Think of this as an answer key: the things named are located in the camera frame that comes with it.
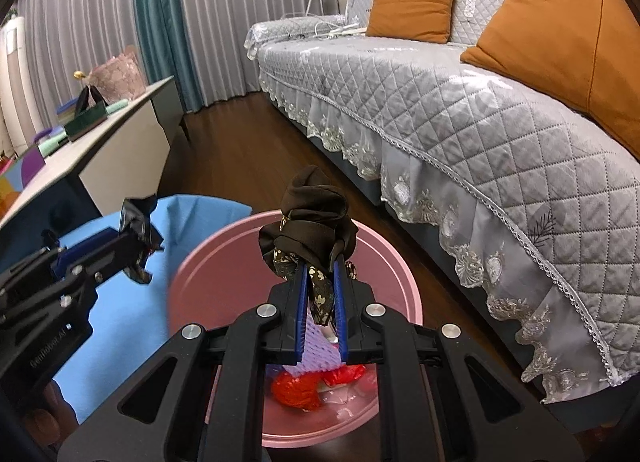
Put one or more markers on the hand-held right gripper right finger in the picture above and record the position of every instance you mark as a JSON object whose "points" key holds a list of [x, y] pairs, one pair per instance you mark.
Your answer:
{"points": [[341, 312]]}

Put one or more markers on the stack of pastel bowls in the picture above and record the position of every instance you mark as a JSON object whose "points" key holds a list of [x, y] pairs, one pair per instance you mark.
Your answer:
{"points": [[67, 109]]}

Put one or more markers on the pink plastic basin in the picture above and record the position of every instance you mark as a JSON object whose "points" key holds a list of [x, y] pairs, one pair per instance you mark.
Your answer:
{"points": [[225, 262]]}

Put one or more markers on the white table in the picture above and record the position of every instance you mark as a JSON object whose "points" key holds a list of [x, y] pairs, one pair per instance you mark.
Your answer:
{"points": [[115, 142]]}

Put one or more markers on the teal curtain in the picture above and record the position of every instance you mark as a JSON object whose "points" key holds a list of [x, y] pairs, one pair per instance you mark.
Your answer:
{"points": [[165, 27]]}

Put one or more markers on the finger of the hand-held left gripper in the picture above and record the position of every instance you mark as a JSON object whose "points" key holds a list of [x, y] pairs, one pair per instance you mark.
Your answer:
{"points": [[110, 262], [85, 249]]}

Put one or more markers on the orange-red plastic bag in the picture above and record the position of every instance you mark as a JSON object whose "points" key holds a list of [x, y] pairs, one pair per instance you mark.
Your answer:
{"points": [[295, 389]]}

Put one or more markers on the purple foam net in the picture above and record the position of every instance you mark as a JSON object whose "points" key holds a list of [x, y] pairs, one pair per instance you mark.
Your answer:
{"points": [[315, 352]]}

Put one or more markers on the grey curtain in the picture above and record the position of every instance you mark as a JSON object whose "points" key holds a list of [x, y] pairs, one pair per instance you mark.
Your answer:
{"points": [[250, 17], [75, 7]]}

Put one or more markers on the blue mat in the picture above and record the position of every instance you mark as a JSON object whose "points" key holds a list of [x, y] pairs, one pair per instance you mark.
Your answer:
{"points": [[200, 217]]}

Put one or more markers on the small orange cushion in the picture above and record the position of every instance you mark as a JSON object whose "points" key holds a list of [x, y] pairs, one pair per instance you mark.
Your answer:
{"points": [[410, 7]]}

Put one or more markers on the purple chair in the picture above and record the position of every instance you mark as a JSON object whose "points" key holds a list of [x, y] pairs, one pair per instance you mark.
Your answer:
{"points": [[47, 134]]}

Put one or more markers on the large orange cushion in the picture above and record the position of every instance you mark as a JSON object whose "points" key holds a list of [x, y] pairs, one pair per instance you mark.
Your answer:
{"points": [[565, 37]]}

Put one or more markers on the black wrapper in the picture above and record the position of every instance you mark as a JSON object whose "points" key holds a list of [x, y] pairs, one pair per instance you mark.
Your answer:
{"points": [[137, 222]]}

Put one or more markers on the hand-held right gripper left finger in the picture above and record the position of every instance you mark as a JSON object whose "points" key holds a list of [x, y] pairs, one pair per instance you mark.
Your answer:
{"points": [[301, 312]]}

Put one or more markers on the dark brown floral scrunchie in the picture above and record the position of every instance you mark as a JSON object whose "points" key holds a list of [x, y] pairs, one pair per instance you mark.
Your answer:
{"points": [[310, 212]]}

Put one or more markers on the white standing air conditioner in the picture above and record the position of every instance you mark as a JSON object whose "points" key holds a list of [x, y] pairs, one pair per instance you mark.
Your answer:
{"points": [[15, 72]]}

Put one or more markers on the colourful tin box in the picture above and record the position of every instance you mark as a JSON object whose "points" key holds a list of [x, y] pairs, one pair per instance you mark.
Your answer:
{"points": [[15, 192]]}

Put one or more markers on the mint green rolled mat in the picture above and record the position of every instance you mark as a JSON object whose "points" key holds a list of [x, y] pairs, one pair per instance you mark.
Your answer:
{"points": [[50, 146]]}

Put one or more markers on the green potted plant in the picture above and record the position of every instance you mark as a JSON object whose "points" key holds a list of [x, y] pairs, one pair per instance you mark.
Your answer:
{"points": [[13, 13]]}

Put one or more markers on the pink woven basket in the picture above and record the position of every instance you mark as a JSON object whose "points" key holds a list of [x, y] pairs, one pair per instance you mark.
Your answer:
{"points": [[120, 74]]}

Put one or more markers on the grey quilted sofa cover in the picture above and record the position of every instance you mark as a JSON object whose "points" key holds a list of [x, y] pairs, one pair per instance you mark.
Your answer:
{"points": [[450, 132]]}

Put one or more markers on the person's left hand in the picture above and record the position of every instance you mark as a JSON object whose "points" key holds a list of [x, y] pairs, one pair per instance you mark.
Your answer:
{"points": [[55, 412]]}

